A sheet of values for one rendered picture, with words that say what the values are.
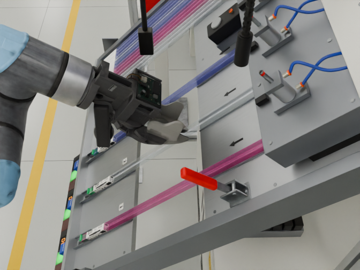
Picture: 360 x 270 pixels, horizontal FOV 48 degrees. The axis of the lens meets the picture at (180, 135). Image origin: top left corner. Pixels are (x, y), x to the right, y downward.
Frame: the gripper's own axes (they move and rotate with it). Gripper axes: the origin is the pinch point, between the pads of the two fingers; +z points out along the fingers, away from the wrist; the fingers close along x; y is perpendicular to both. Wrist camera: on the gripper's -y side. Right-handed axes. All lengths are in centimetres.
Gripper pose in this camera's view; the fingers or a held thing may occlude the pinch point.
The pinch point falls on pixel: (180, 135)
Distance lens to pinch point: 75.0
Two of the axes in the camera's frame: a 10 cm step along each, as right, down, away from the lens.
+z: 8.2, 3.4, 4.6
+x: -0.2, -7.9, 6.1
